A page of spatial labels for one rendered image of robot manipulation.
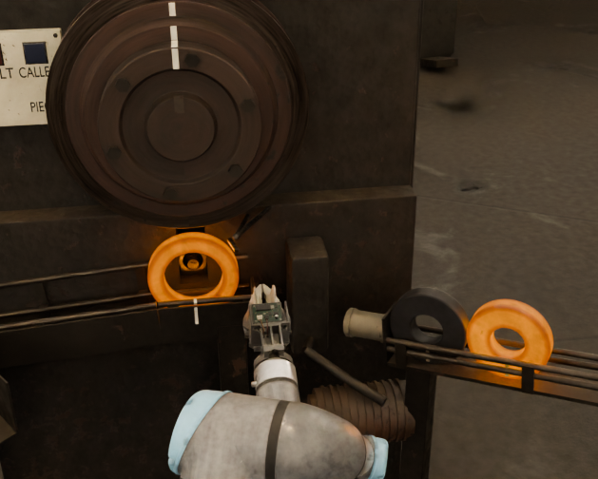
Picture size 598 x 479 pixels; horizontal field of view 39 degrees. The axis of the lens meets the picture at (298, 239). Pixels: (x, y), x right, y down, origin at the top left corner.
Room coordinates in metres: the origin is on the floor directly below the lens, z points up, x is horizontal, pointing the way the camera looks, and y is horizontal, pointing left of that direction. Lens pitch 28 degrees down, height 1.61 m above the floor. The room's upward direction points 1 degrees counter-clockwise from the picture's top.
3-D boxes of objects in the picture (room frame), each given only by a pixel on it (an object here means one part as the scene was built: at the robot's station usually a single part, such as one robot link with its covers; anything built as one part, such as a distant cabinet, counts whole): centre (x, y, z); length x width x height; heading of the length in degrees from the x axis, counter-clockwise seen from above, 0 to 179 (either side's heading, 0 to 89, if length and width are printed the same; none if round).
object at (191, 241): (1.48, 0.22, 0.75); 0.18 x 0.03 x 0.18; 96
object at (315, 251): (1.52, -0.02, 0.68); 0.11 x 0.08 x 0.24; 7
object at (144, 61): (1.38, 0.20, 1.11); 0.28 x 0.06 x 0.28; 97
